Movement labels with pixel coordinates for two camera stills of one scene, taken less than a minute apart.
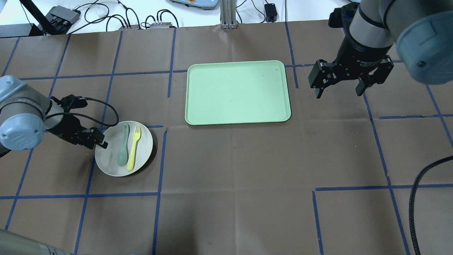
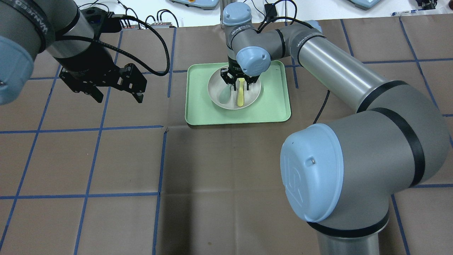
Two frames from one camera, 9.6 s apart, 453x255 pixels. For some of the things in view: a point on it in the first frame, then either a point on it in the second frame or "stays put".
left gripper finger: x=98 y=135 → x=138 y=96
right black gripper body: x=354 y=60 → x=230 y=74
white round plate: x=130 y=145 → x=216 y=83
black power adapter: x=270 y=12 stays put
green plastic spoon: x=123 y=157 → x=224 y=94
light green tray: x=237 y=92 stays put
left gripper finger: x=104 y=145 → x=95 y=92
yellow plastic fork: x=137 y=133 → x=240 y=98
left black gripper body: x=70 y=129 → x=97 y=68
